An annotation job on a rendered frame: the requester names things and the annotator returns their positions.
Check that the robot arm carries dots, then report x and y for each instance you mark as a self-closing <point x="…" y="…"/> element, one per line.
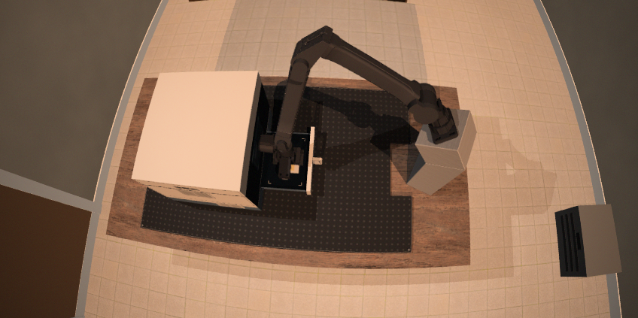
<point x="420" y="99"/>

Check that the beige benchtop instrument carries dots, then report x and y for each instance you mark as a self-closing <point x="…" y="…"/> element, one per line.
<point x="200" y="139"/>

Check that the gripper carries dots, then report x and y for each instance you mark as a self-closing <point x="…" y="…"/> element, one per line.
<point x="299" y="156"/>

